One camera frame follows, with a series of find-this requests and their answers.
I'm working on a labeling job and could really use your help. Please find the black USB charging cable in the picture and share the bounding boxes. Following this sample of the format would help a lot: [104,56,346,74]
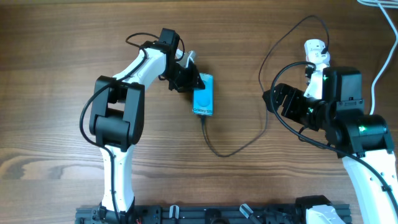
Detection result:
[200,14,330,158]

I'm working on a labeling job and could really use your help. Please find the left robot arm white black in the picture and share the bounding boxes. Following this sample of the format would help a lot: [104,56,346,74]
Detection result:
[79,28,205,223]

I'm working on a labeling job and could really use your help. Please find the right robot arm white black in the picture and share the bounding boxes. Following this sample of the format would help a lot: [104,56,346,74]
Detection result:
[262,67,397,223]

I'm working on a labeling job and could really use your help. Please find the white power strip cord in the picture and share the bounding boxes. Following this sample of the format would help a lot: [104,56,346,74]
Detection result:
[356,0,398,116]

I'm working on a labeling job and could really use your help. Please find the smartphone with teal screen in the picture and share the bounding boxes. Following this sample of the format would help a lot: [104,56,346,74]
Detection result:
[193,73,214,116]

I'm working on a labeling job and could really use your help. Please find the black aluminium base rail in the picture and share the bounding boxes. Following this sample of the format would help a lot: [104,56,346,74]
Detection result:
[75,203,305,224]

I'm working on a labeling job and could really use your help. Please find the white charger plug adapter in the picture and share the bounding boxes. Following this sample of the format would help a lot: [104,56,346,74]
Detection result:
[306,50,330,67]

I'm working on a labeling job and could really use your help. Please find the white power strip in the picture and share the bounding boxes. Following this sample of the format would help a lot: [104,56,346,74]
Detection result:
[304,39,330,67]

